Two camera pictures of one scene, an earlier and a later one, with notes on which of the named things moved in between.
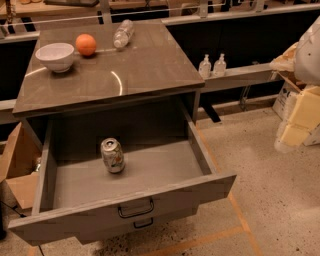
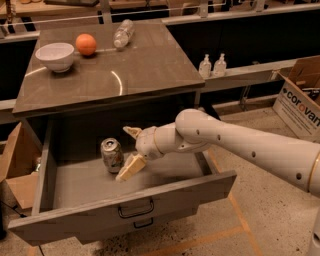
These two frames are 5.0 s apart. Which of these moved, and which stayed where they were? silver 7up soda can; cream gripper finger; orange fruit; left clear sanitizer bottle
Moved: cream gripper finger
Stayed: silver 7up soda can; left clear sanitizer bottle; orange fruit
